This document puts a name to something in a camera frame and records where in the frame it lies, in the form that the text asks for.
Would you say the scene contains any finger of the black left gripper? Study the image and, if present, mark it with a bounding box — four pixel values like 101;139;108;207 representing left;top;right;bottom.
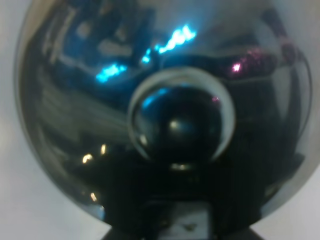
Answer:
101;227;118;240
246;226;264;240

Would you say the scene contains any stainless steel teapot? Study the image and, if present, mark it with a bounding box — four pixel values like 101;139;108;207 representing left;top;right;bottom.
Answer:
15;0;313;240

